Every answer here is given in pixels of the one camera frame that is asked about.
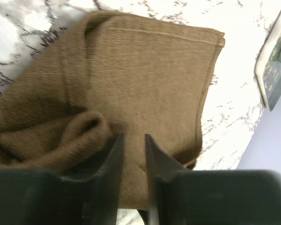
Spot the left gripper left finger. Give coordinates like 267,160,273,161
0,134,125,225

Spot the brown cloth napkin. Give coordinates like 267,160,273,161
0,10,225,210

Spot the floral blue serving tray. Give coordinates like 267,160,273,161
255,9,281,111

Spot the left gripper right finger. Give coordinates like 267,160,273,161
145,135,281,225

